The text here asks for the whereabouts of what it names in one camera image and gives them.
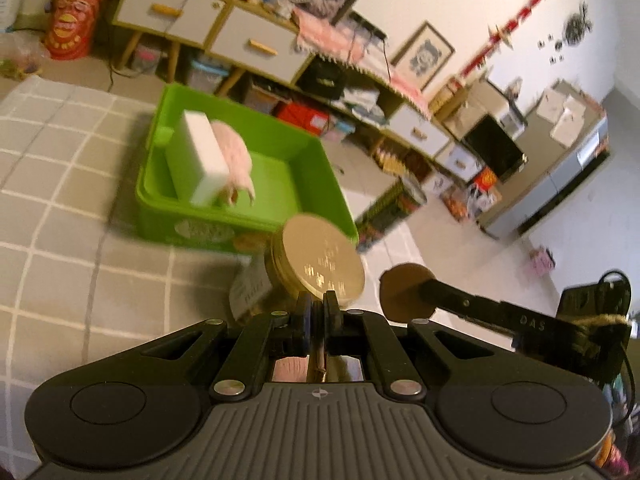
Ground glass jar gold lid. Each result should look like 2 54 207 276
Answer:
228 212 367 323

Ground pink knitted ball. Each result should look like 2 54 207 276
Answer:
271 356 308 382

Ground green plastic bin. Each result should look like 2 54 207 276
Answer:
136 84 357 254

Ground tall black snack can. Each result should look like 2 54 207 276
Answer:
355 176 427 254

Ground pink plush toy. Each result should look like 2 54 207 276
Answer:
210 120 256 206

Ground white sponge block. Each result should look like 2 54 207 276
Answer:
165 110 230 207

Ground orange box under cabinet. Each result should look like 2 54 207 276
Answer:
274 102 330 136

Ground black bag in cabinet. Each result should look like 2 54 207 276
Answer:
299 56 347 101

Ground grey checked tablecloth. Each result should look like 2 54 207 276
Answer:
1 77 243 478

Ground pink table runner cloth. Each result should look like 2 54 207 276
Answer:
293 9 432 118

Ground framed cartoon drawing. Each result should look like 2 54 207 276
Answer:
392 22 454 90

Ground wooden cabinet white drawers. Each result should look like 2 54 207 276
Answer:
113 0 469 185

